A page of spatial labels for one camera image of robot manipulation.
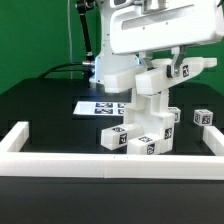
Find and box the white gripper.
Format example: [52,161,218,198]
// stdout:
[110,0,224,78]

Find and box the white chair back frame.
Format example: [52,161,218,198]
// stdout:
[104,57,217,95]

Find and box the white chair seat part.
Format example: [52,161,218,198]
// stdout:
[123,89,175,140]

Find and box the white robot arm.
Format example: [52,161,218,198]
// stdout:
[93,0,224,78]

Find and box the white tag sheet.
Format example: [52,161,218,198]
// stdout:
[73,101,125,116]

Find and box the black jointed camera mount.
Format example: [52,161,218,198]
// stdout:
[75,0,96,62]

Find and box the black cable bundle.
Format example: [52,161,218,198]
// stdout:
[38,61,98,80]

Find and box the white U-shaped fence frame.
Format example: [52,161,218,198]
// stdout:
[0,122,224,180]

